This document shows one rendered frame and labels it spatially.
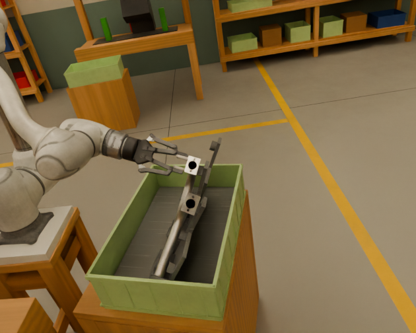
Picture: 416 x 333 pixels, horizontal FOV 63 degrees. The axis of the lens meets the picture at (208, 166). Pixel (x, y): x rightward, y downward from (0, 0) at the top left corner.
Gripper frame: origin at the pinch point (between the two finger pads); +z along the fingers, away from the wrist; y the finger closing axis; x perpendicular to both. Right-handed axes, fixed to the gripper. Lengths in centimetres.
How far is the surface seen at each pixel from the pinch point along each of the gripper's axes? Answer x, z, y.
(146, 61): 447, -157, 219
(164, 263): -2.1, 2.7, -31.2
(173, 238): -1.2, 3.2, -23.2
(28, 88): 415, -316, 108
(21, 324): 0, -33, -60
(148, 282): -4.6, -0.2, -37.1
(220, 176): 39.0, 12.5, 4.4
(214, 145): 15.5, 6.8, 11.9
